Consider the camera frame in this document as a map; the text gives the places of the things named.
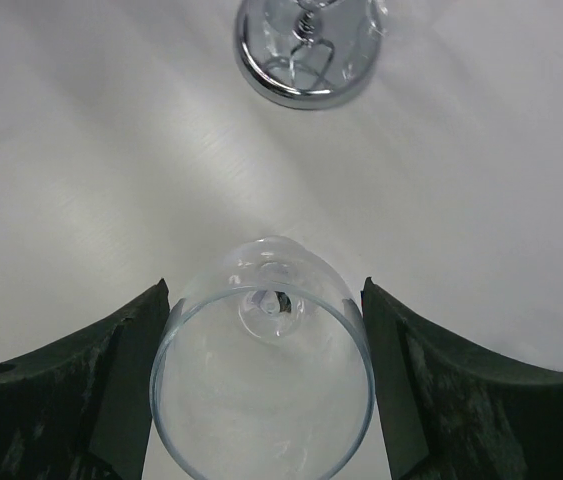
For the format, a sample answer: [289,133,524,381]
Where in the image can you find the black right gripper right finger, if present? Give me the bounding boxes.
[361,281,563,479]

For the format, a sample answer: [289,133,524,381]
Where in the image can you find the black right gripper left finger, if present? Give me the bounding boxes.
[0,281,169,479]

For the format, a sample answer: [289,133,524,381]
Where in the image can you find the chrome wine glass rack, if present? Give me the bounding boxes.
[233,0,388,110]

